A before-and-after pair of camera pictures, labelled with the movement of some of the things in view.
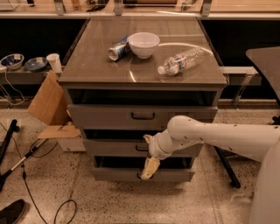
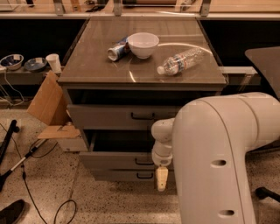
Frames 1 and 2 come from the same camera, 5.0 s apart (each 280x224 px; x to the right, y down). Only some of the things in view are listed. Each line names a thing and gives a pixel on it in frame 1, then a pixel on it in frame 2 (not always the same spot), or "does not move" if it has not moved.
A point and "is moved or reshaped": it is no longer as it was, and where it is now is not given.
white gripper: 155,149 to 162,160
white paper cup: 54,60 does not move
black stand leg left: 6,140 does not move
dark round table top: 267,59 does not move
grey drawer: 122,148 is moved or reshaped
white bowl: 143,44 does not move
